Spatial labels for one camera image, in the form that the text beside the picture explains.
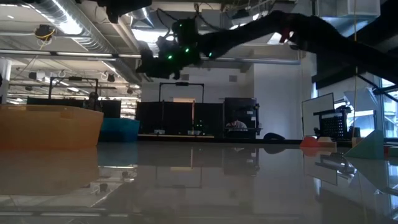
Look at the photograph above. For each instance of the grey ceiling pipe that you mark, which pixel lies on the grey ceiling pipe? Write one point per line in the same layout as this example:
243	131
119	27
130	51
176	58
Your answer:
264	60

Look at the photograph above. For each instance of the whiteboard on stand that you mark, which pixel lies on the whiteboard on stand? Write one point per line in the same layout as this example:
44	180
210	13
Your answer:
317	109

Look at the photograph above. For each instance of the wooden desk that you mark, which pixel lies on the wooden desk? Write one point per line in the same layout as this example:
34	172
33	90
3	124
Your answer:
174	136

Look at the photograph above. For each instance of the silver spiral duct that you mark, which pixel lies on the silver spiral duct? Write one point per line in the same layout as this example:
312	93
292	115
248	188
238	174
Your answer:
141	15
93	39

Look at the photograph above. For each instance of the black perforated panel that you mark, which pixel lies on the black perforated panel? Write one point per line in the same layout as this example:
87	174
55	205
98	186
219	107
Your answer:
334	124

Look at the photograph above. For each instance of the black cabinet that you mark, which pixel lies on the black cabinet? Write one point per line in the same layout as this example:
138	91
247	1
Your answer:
241	107

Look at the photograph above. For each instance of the black table frame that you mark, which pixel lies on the black table frame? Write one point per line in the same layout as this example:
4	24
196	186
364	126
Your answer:
217	141

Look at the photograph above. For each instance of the teal wooden block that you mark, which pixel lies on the teal wooden block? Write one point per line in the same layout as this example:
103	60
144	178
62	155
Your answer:
367	149

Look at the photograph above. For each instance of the orange plastic bin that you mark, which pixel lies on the orange plastic bin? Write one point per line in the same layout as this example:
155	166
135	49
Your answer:
46	127

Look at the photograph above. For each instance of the white reflector panel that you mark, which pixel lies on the white reflector panel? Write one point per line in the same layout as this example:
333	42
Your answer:
360	98

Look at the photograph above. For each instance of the blue plastic bin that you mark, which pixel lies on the blue plastic bin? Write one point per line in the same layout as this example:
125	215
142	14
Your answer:
119	130

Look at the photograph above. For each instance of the black partition screen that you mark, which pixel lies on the black partition screen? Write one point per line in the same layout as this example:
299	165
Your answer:
110	109
149	118

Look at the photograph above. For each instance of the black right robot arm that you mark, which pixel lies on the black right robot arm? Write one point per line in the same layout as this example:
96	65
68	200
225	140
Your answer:
311	31

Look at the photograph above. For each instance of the natural wooden block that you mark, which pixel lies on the natural wooden block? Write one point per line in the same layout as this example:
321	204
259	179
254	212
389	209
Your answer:
328	143

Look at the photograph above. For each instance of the black gantry frame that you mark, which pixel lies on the black gantry frame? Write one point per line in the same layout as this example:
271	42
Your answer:
182	83
74	78

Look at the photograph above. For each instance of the ceiling light panel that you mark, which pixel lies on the ceiling light panel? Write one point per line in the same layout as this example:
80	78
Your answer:
146	35

